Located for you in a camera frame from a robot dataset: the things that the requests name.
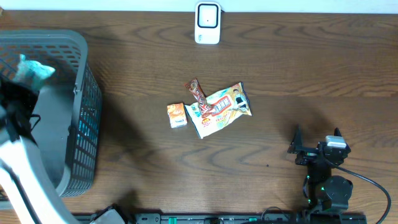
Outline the teal wet wipes pack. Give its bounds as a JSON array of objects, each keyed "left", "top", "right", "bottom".
[{"left": 12, "top": 54, "right": 55, "bottom": 91}]

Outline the large beige snack bag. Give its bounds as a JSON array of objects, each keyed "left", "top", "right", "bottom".
[{"left": 184, "top": 82, "right": 252, "bottom": 139}]

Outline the red brown candy bar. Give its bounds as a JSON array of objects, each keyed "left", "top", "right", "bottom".
[{"left": 184, "top": 78, "right": 215, "bottom": 118}]

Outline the small orange snack box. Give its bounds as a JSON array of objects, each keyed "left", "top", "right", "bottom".
[{"left": 167, "top": 103, "right": 187, "bottom": 128}]

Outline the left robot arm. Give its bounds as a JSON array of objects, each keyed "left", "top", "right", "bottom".
[{"left": 1, "top": 77, "right": 78, "bottom": 223}]

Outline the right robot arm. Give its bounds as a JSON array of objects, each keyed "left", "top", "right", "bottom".
[{"left": 287, "top": 128, "right": 353, "bottom": 222}]

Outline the white barcode scanner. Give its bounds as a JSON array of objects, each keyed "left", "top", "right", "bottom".
[{"left": 194, "top": 2, "right": 221, "bottom": 45}]

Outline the grey plastic shopping basket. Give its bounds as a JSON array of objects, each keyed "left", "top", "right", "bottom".
[{"left": 1, "top": 30, "right": 103, "bottom": 197}]

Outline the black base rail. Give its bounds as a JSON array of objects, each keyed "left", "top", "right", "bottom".
[{"left": 73, "top": 205, "right": 367, "bottom": 224}]

